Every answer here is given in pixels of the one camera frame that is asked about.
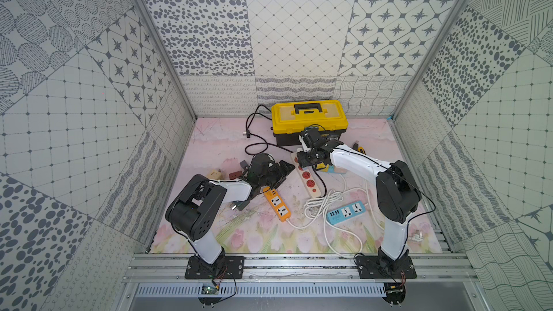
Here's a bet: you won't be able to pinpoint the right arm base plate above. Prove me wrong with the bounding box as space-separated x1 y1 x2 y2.
353 252 417 279

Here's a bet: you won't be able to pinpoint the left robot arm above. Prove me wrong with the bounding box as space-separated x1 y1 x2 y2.
165 153 295 265

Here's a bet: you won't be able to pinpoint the dark green dragon cube adapter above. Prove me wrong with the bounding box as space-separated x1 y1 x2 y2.
232 200 250 211

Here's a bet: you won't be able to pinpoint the teal USB power strip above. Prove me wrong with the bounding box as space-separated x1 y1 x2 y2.
326 201 367 225

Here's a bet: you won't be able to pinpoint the bundled white cable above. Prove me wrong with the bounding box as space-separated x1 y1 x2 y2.
303 189 344 219

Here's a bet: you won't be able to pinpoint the cream dragon cube adapter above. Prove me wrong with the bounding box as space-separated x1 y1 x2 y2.
206 169 223 181

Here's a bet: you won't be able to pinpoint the white plug on mat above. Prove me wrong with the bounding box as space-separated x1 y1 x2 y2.
408 230 425 243

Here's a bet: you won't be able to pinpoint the aluminium mounting rail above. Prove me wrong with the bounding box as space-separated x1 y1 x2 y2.
122 253 478 282

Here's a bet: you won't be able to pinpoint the teal round-end power strip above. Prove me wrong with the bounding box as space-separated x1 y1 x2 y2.
318 164 347 174

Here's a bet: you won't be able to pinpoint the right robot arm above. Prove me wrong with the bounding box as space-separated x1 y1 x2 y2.
297 128 422 261

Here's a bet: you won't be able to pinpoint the white power strip cable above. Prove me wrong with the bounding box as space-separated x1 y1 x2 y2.
286 185 385 258

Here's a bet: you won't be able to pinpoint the cream power strip red sockets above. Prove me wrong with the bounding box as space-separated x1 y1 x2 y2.
291 152 322 198

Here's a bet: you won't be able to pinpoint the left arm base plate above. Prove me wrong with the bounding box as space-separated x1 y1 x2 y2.
184 253 246 280

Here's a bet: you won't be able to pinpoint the yellow black toolbox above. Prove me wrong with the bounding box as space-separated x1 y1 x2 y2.
271 100 349 146

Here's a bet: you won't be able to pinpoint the orange USB power strip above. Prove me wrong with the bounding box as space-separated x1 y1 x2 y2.
263 187 291 223

